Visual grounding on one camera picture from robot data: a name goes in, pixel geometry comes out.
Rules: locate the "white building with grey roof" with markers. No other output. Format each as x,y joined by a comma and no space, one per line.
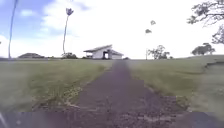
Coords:
102,52

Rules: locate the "dark gravel path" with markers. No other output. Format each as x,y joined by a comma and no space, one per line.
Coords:
115,96

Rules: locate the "dark green bush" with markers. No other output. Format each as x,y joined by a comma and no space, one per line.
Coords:
69,55

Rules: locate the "small leafy tree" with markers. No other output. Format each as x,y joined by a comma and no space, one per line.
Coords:
158,52

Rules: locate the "green grass field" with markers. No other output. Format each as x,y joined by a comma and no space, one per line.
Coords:
173,75
40,80

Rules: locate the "low distant building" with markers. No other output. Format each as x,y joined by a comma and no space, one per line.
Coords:
30,55

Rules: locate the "broad dark tree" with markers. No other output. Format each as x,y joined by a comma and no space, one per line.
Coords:
202,50

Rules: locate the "large overhanging tree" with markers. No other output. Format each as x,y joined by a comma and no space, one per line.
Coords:
210,13

